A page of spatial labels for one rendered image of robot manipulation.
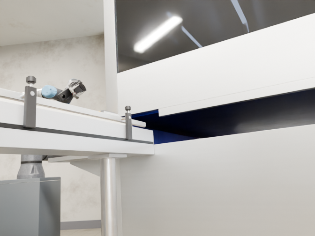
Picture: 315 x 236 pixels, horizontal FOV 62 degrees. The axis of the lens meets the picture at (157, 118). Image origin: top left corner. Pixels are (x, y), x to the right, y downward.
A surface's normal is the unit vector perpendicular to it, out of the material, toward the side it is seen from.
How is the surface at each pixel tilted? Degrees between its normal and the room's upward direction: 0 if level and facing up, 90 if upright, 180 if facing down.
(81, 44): 90
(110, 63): 90
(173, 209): 90
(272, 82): 90
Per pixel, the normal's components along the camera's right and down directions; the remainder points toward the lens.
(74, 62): -0.10, -0.20
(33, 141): 0.86, -0.16
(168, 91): -0.51, -0.15
